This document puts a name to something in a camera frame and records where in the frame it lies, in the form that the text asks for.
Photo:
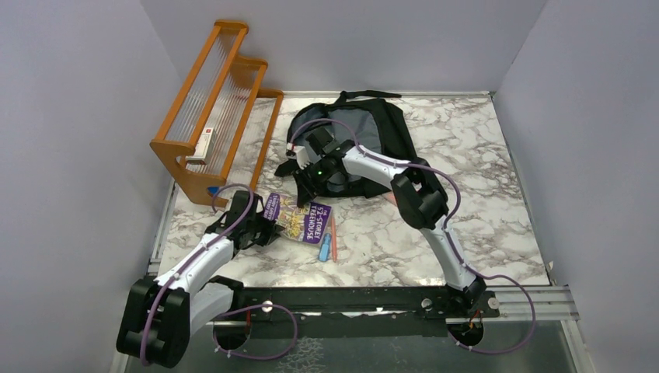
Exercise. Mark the small white red box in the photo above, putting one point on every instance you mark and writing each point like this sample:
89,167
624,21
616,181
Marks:
203,148

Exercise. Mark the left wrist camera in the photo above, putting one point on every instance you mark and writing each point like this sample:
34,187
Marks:
299,154

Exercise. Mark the orange pen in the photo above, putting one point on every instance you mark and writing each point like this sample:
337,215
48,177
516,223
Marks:
333,240

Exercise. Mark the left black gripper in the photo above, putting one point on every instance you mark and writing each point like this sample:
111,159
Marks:
271,231

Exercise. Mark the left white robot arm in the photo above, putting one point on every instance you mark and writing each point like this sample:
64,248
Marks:
162,313

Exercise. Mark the blue glue stick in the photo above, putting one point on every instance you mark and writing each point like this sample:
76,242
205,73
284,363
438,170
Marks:
325,247

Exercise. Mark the peach yellow highlighter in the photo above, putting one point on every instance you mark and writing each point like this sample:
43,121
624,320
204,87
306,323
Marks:
391,198

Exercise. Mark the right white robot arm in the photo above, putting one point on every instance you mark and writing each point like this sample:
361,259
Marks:
420,198

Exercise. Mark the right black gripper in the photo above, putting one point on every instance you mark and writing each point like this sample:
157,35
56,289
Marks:
306,193

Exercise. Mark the orange wooden rack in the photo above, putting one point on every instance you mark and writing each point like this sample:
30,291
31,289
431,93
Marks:
223,90

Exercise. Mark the black backpack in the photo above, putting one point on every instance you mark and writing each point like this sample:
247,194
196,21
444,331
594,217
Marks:
379,126

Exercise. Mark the purple treehouse book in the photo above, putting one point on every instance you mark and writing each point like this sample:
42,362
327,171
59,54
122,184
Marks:
308,224

